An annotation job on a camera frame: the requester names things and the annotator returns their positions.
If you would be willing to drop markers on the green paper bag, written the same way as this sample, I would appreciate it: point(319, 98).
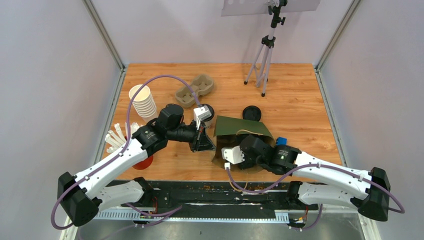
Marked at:
point(229, 132)

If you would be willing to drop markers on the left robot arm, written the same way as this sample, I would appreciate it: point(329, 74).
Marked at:
point(86, 193)

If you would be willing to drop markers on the white paper coffee cup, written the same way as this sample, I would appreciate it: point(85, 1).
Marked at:
point(208, 124)

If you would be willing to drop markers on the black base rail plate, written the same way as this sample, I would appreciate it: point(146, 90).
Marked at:
point(218, 200)

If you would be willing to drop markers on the camera tripod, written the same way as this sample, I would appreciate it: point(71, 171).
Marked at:
point(262, 60)

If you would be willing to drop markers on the stack of black lids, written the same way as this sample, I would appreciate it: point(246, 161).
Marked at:
point(252, 113)

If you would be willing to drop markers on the stack of white paper cups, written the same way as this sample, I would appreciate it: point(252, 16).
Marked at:
point(143, 102)

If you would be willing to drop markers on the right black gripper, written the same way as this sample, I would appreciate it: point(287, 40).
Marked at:
point(247, 163)

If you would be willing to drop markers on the cardboard cup carrier tray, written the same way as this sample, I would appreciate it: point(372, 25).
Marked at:
point(202, 85)

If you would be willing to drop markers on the black plastic cup lid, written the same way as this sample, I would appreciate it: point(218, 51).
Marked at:
point(212, 112)

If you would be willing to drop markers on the red cup holder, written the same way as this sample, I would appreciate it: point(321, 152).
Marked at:
point(144, 164)

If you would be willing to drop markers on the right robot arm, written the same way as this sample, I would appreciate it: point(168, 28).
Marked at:
point(366, 191)

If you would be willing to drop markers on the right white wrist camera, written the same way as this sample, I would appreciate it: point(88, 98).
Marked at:
point(232, 156)

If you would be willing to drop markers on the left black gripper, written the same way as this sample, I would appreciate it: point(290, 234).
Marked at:
point(210, 146)

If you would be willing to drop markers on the blue toy brick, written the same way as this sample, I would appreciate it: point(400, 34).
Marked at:
point(281, 141)

